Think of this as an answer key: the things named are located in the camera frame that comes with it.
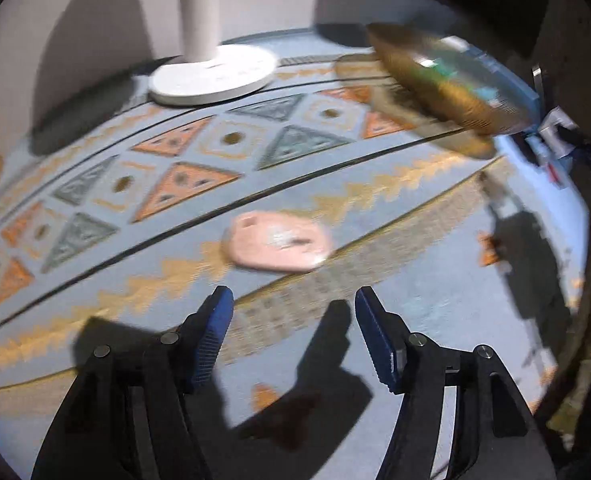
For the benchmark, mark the patterned blue table mat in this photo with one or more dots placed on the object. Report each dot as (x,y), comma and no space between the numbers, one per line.
(125,300)

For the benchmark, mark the amber ribbed glass bowl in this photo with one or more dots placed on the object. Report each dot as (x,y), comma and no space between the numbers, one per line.
(450,100)

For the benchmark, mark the white desk lamp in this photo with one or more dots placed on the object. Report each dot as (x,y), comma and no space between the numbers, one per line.
(200,25)

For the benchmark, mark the pink pad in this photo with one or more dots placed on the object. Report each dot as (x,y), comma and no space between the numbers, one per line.
(265,250)

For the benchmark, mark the phone on stand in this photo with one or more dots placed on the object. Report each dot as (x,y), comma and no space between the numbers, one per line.
(536,77)

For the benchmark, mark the black monitor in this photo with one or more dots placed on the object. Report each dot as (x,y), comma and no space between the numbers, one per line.
(475,0)

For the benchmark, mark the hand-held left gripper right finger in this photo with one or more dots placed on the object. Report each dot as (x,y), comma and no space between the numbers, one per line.
(375,345)

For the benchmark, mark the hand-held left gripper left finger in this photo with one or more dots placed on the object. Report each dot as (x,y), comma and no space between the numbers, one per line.
(213,340)

